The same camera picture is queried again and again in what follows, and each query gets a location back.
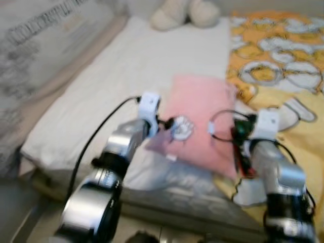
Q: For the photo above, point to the pink pillow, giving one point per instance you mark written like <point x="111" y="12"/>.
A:
<point x="202" y="101"/>

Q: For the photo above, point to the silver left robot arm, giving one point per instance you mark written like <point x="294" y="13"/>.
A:
<point x="101" y="202"/>

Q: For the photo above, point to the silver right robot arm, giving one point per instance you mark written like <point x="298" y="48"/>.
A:
<point x="283" y="177"/>

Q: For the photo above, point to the yellow cartoon egg duvet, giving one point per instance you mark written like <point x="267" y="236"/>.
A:
<point x="293" y="136"/>

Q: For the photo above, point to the white bed sheet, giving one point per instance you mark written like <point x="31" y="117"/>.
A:
<point x="126" y="61"/>

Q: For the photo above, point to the grey quilted mattress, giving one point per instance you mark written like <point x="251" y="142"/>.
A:
<point x="177" y="202"/>

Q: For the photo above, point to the beige plush toy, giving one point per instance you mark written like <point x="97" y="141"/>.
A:
<point x="172" y="15"/>

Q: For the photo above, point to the grey patterned blanket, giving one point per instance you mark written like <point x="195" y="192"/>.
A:
<point x="40" y="45"/>

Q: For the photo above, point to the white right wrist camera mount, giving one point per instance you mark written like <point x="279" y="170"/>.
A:
<point x="266" y="124"/>

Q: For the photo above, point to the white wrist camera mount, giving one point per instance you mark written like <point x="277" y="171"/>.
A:
<point x="149" y="104"/>
<point x="266" y="124"/>

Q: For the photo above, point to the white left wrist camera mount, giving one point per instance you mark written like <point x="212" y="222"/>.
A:
<point x="149" y="104"/>

